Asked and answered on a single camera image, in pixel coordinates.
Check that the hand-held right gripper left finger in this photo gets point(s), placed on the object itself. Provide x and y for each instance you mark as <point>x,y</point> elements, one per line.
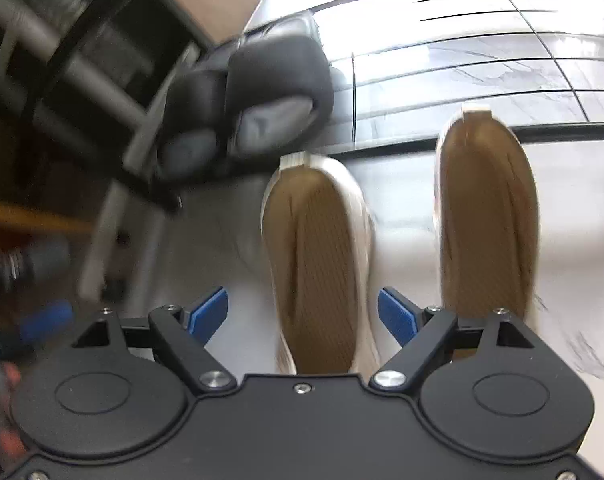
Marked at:
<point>209,312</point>

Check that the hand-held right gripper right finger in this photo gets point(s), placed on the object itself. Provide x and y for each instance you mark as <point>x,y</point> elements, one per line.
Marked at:
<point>397,317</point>

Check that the white canvas shoe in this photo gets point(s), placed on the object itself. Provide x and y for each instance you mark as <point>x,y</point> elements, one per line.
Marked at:
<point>312,260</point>
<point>487,220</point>

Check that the blurred blue object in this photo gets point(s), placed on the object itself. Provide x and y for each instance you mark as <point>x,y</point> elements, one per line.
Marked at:
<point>47,320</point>

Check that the blurred orange object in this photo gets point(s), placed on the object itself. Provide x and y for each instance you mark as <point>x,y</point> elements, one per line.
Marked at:
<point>4,410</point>

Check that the black office chair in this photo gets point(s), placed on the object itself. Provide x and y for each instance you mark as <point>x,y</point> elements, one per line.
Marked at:
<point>262,85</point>

